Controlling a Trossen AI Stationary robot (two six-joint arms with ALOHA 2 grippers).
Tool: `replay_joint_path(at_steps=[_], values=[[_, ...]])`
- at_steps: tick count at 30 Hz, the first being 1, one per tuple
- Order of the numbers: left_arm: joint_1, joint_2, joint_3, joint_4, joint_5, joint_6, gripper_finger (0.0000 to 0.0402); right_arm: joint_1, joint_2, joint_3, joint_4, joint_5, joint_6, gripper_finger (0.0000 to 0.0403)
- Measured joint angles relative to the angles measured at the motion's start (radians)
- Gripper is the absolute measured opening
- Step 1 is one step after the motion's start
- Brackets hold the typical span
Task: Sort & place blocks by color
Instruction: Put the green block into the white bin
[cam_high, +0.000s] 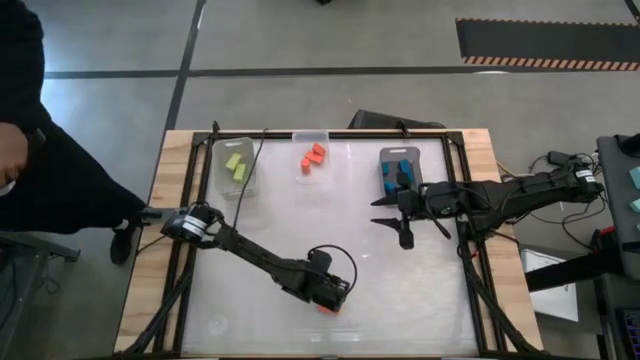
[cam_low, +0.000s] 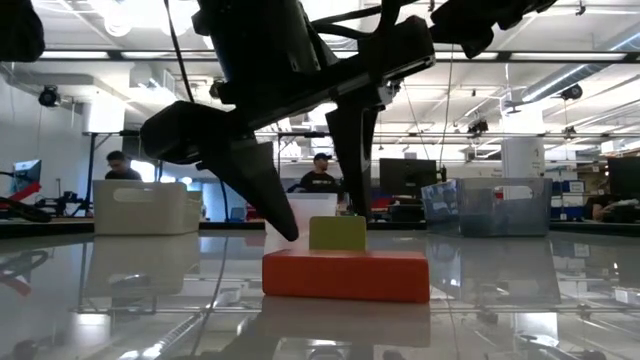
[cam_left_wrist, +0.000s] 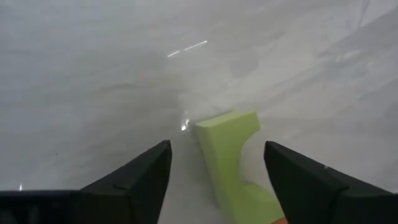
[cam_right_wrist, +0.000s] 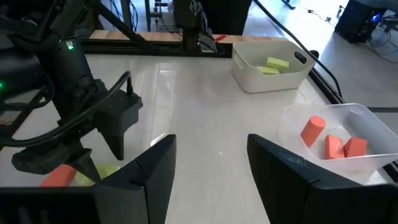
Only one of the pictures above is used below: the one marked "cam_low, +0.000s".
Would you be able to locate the long flat orange block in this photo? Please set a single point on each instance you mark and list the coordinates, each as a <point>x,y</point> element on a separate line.
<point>345,277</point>

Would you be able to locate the translucent white bin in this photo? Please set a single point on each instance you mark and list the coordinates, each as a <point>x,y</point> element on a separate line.
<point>315,205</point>

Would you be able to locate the white opaque bin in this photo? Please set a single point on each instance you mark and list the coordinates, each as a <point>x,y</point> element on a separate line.
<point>145,215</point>

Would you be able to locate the red robot arm link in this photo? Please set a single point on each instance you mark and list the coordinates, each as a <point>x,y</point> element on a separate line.
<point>27,190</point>

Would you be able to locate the white column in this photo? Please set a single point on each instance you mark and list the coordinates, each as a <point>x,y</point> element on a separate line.
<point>522,157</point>

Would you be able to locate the blue storage bins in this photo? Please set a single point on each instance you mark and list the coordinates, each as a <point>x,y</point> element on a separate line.
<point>575,212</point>

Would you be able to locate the blue chair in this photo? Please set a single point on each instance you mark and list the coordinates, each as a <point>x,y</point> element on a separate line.
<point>236,215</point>

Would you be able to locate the person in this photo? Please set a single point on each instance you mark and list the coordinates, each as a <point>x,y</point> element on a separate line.
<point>122,172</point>
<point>320,182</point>
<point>600,205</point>

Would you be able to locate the background black robot arm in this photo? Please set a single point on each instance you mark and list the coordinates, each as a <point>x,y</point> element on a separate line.
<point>60,204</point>

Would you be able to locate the grey transparent bin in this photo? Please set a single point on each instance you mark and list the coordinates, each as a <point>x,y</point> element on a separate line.
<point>500,215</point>

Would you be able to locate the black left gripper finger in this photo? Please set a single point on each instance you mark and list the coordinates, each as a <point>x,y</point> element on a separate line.
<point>355,150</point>
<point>250,175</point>

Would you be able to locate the silver slanted duct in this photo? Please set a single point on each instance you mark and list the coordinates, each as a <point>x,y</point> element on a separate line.
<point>560,80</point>

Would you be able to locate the black monitor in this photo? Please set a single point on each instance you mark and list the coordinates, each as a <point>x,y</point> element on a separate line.
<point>625,177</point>
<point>407,175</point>

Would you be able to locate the small tilted monitor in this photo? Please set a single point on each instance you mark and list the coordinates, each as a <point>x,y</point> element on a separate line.
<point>27,172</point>

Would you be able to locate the black ceiling camera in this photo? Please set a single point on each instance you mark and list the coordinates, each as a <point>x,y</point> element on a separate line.
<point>571,92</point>
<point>477,127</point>
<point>216,90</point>
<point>49,96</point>

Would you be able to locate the black overhead light bar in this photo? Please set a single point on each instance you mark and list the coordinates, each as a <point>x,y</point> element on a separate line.
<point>114,55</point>

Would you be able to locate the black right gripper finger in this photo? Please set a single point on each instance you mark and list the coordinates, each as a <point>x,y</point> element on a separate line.
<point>467,25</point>

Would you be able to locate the green cube block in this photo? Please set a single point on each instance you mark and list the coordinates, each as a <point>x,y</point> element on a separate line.
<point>337,234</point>

